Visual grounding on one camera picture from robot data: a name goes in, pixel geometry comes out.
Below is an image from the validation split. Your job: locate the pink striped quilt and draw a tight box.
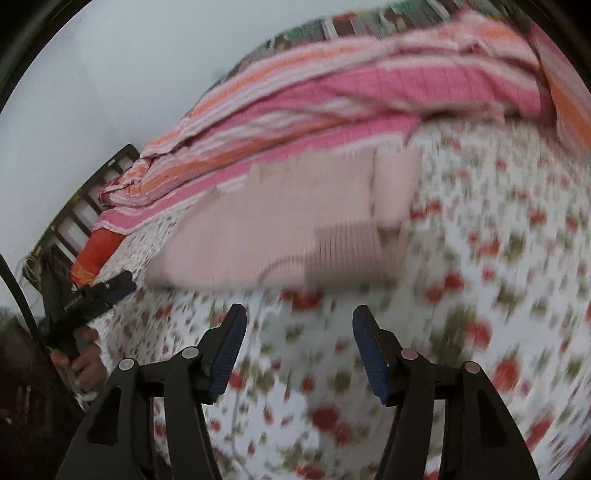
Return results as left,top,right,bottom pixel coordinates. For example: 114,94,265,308
92,9,591,236

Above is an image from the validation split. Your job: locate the person's left hand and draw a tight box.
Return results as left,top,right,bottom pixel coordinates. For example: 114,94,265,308
48,339,109,400

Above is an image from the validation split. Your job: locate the red pillow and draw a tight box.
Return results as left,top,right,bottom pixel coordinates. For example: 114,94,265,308
69,226,127,287

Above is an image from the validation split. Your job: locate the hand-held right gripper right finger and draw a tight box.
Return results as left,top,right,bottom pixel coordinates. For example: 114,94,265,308
352,305,541,480

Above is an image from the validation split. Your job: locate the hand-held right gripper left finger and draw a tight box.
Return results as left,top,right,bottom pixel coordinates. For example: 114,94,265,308
55,303,247,480

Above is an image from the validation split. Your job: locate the dark wooden headboard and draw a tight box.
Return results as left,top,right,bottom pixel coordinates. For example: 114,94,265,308
23,144,141,296

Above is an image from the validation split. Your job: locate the pink knit sweater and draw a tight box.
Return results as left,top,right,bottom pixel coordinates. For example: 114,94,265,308
145,150,423,291

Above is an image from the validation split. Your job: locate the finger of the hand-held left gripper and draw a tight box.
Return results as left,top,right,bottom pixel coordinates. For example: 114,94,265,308
85,271,136,294
107,279,138,304

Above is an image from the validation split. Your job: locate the black strap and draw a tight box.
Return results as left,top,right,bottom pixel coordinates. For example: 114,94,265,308
0,256,54,354

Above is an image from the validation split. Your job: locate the person's dark clothing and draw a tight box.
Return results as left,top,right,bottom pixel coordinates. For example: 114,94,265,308
0,309,88,480

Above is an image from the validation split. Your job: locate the white floral bed sheet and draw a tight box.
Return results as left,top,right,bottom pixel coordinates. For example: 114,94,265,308
88,115,591,480

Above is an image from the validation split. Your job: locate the dark floral patterned blanket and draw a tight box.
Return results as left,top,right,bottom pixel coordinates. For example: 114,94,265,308
231,0,467,70

